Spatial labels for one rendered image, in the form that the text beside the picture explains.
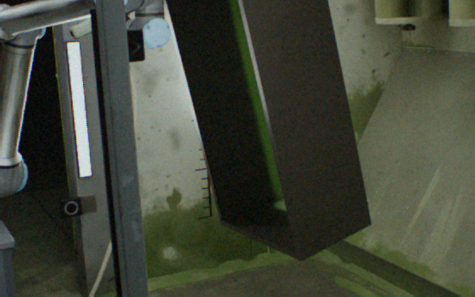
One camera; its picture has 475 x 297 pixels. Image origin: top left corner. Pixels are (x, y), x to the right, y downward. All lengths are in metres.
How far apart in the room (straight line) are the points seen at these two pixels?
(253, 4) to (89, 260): 1.67
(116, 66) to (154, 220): 2.26
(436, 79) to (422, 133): 0.31
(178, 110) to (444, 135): 1.29
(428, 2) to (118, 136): 2.48
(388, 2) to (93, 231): 1.80
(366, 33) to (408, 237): 1.18
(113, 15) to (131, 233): 0.46
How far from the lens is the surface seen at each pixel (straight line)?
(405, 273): 3.62
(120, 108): 1.60
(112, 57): 1.59
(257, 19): 2.62
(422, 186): 3.74
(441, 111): 3.89
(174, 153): 3.76
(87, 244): 3.72
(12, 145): 2.87
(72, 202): 3.62
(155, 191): 3.76
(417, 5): 3.82
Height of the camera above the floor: 1.45
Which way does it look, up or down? 11 degrees down
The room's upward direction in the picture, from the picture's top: 3 degrees counter-clockwise
